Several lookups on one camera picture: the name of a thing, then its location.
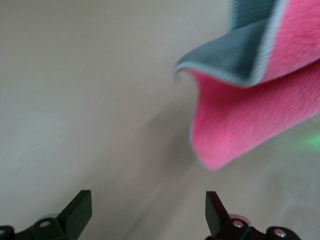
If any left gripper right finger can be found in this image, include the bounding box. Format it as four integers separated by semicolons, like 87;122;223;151
205;190;300;240

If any table cover sheet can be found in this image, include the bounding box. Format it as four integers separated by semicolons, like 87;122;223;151
0;0;320;240

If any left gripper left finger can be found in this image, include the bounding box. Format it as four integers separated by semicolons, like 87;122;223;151
0;189;93;240

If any pink microfibre towel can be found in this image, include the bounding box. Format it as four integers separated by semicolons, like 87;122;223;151
174;0;320;172

